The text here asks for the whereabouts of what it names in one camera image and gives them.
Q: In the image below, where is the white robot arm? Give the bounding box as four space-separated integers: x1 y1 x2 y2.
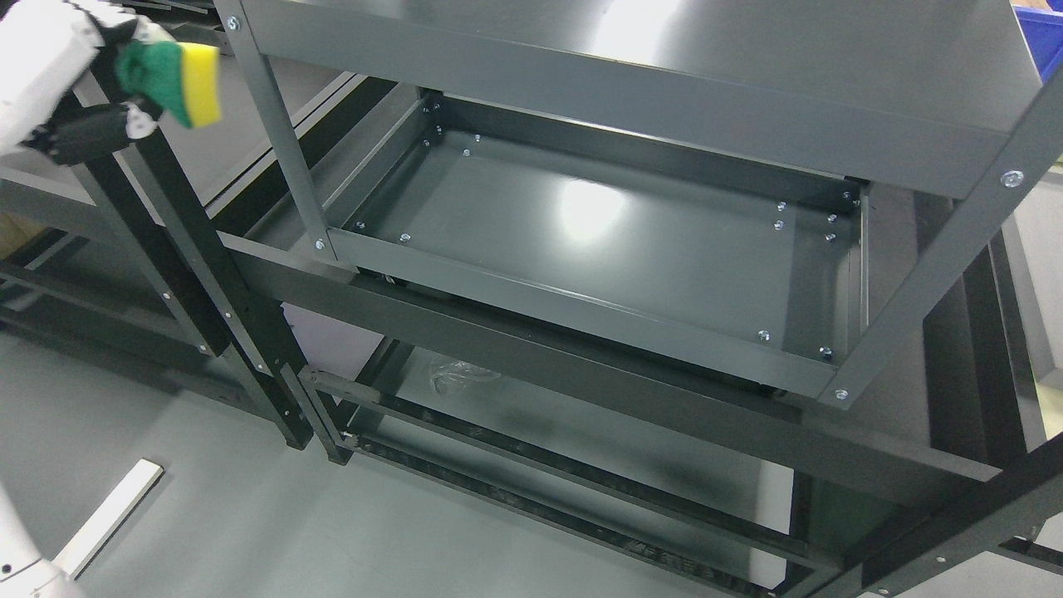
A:
1 488 84 597

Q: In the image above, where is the blue plastic bin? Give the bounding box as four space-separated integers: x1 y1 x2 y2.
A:
1013 1 1062 83

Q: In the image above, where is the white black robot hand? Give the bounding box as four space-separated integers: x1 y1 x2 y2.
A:
1 1 176 165

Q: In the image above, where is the white floor strip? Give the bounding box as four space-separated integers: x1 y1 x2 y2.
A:
52 458 164 581

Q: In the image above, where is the green yellow sponge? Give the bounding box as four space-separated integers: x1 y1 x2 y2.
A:
115 41 223 129

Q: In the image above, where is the grey metal shelving unit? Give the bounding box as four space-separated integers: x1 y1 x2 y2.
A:
2 1 1061 597

